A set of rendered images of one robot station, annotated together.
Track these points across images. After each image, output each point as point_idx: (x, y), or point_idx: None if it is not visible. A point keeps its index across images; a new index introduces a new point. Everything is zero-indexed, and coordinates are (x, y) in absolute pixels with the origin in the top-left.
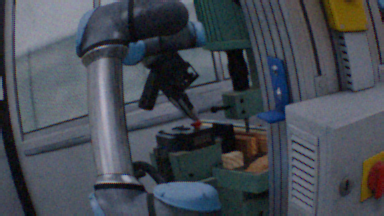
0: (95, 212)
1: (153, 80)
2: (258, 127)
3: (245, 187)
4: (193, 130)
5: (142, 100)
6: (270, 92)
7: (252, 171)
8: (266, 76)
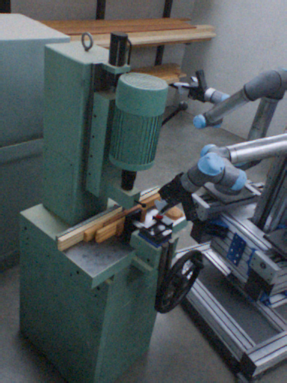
0: None
1: (192, 198)
2: (118, 205)
3: (179, 228)
4: (165, 219)
5: (195, 214)
6: None
7: (181, 217)
8: None
